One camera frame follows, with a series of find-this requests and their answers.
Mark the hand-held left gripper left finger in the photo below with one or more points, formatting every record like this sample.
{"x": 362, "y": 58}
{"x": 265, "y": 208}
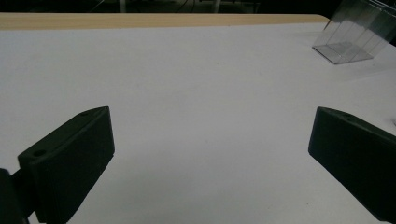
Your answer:
{"x": 67, "y": 161}

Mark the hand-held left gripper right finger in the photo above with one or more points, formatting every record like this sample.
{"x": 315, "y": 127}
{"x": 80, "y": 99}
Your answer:
{"x": 355, "y": 152}

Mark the clear acrylic holder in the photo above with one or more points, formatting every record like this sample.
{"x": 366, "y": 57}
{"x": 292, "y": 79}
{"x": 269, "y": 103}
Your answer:
{"x": 348, "y": 46}

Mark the white table mat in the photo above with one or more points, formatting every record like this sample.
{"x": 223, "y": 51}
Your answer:
{"x": 199, "y": 93}

